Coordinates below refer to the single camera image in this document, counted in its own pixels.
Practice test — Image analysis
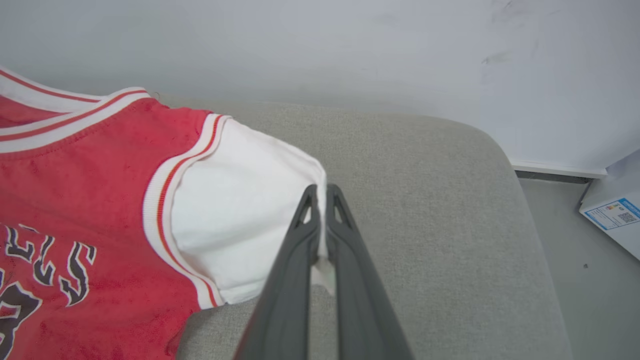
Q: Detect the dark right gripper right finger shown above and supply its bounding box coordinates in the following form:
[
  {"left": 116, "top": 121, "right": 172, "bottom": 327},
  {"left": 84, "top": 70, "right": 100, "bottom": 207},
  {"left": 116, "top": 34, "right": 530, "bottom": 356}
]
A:
[{"left": 325, "top": 183, "right": 415, "bottom": 360}]

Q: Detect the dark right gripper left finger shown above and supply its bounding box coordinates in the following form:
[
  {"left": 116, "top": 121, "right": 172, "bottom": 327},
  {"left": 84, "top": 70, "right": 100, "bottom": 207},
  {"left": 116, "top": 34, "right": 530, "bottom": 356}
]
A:
[{"left": 234, "top": 184, "right": 321, "bottom": 360}]

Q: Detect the white box with blue label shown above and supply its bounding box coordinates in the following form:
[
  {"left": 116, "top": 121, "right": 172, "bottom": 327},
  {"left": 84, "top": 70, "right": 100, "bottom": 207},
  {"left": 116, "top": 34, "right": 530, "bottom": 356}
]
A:
[{"left": 579, "top": 149, "right": 640, "bottom": 262}]

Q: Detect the red white basketball jersey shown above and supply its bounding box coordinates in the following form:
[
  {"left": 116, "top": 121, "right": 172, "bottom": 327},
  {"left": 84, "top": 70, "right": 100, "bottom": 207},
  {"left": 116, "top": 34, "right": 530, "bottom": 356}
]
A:
[{"left": 0, "top": 67, "right": 336, "bottom": 360}]

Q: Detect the white wall baseboard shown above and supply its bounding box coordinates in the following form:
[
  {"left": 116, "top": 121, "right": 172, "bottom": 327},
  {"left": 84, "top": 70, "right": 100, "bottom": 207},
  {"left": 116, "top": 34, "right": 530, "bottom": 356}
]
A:
[{"left": 509, "top": 159, "right": 609, "bottom": 180}]

